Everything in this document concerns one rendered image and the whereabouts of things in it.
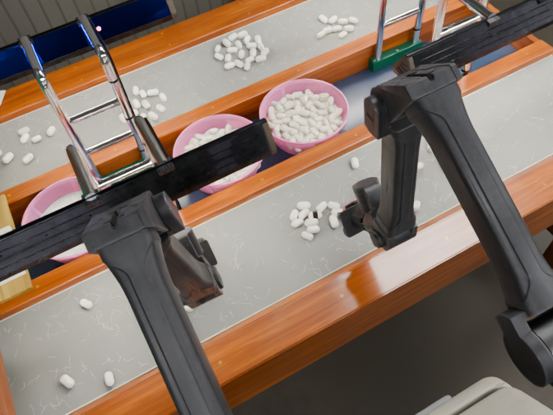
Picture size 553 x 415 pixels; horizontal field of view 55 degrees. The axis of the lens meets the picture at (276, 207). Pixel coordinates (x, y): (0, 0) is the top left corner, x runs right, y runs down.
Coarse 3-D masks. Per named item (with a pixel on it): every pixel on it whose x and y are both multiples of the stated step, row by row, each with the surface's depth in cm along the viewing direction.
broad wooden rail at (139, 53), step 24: (240, 0) 192; (264, 0) 191; (288, 0) 190; (192, 24) 186; (216, 24) 185; (240, 24) 186; (120, 48) 182; (144, 48) 181; (168, 48) 180; (72, 72) 177; (96, 72) 176; (120, 72) 177; (24, 96) 172; (0, 120) 168
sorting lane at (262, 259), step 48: (480, 96) 160; (528, 96) 159; (528, 144) 148; (288, 192) 145; (336, 192) 144; (432, 192) 142; (240, 240) 138; (288, 240) 137; (336, 240) 136; (96, 288) 133; (240, 288) 130; (288, 288) 129; (0, 336) 128; (48, 336) 127; (96, 336) 126; (48, 384) 120; (96, 384) 119
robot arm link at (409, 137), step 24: (384, 120) 77; (408, 120) 80; (384, 144) 86; (408, 144) 82; (384, 168) 91; (408, 168) 87; (384, 192) 97; (408, 192) 93; (384, 216) 102; (408, 216) 100; (384, 240) 106
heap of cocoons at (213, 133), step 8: (216, 128) 160; (232, 128) 162; (200, 136) 159; (208, 136) 159; (216, 136) 161; (192, 144) 158; (200, 144) 158; (184, 152) 157; (248, 168) 150; (232, 176) 149; (240, 176) 150
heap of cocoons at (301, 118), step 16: (288, 96) 166; (304, 96) 165; (320, 96) 165; (272, 112) 163; (288, 112) 162; (304, 112) 161; (320, 112) 161; (336, 112) 160; (272, 128) 160; (288, 128) 158; (304, 128) 157; (320, 128) 157; (336, 128) 156
